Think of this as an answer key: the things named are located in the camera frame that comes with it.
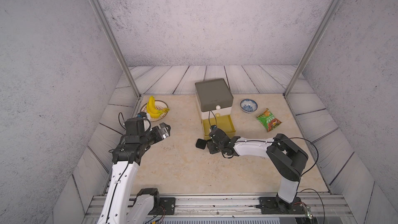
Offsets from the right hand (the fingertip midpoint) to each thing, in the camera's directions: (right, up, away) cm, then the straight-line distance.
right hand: (211, 145), depth 92 cm
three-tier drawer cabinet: (+1, +27, -2) cm, 27 cm away
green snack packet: (+36, +14, +7) cm, 40 cm away
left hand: (-23, +12, -18) cm, 31 cm away
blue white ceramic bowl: (+28, +23, +19) cm, 41 cm away
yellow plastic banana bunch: (-39, +21, +13) cm, 46 cm away
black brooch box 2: (0, +1, -8) cm, 8 cm away
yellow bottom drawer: (+9, +12, +10) cm, 18 cm away
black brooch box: (-6, 0, +3) cm, 7 cm away
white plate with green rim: (-37, +24, +23) cm, 50 cm away
